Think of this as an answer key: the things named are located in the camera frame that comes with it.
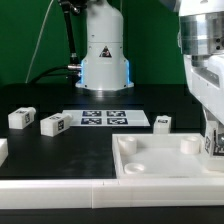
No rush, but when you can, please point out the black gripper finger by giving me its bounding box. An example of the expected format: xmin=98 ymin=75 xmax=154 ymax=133
xmin=213 ymin=131 xmax=224 ymax=156

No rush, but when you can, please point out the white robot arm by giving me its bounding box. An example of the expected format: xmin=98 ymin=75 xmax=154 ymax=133
xmin=76 ymin=0 xmax=224 ymax=156

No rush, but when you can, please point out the white thin cable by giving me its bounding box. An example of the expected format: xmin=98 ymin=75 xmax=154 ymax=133
xmin=25 ymin=0 xmax=55 ymax=84

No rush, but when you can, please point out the black cable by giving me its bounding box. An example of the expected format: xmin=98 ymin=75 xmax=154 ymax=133
xmin=28 ymin=65 xmax=76 ymax=84

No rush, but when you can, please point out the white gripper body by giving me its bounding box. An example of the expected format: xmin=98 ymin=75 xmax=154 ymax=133
xmin=183 ymin=55 xmax=224 ymax=124

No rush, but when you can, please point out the white square tabletop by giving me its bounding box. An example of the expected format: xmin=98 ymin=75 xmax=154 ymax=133
xmin=112 ymin=133 xmax=224 ymax=179

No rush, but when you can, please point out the white sheet with tags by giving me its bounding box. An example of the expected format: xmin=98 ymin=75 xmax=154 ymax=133
xmin=64 ymin=110 xmax=150 ymax=127

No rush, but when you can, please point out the white L-shaped obstacle fence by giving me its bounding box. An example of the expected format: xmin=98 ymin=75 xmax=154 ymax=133
xmin=0 ymin=138 xmax=224 ymax=210

